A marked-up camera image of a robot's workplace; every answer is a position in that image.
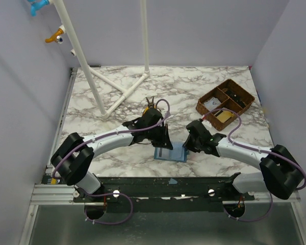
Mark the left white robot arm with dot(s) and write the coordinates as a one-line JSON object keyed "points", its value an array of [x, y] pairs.
{"points": [[74, 156]]}

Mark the blue card holder wallet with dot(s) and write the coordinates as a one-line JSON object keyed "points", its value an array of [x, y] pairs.
{"points": [[177, 154]]}

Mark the brown woven basket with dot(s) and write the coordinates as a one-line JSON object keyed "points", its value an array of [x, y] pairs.
{"points": [[226, 103]]}

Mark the yellow handled pliers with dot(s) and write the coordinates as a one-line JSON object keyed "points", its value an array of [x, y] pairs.
{"points": [[150, 104]]}

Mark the black item in basket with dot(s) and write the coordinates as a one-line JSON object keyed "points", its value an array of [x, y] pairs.
{"points": [[234, 97]]}

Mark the gold striped credit card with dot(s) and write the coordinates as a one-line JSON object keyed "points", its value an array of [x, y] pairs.
{"points": [[221, 114]]}

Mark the white packets in basket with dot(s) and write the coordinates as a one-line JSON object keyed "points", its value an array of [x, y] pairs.
{"points": [[212, 103]]}

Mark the gold VIP credit card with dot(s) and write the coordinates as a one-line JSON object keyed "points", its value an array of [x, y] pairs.
{"points": [[223, 120]]}

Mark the white striped credit card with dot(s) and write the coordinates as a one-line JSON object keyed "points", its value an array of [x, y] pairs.
{"points": [[162, 153]]}

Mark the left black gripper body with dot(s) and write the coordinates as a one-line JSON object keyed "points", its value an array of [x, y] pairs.
{"points": [[158, 135]]}

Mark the aluminium extrusion rail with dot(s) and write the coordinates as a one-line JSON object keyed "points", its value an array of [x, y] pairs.
{"points": [[64, 195]]}

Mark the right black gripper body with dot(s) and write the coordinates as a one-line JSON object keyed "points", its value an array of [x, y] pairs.
{"points": [[191, 142]]}

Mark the orange brass tap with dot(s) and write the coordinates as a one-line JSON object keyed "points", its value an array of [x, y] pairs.
{"points": [[57, 36]]}

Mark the white PVC pipe frame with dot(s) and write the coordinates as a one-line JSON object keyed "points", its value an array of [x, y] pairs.
{"points": [[90, 40]]}

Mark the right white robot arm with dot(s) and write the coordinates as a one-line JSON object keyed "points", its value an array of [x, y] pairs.
{"points": [[278, 172]]}

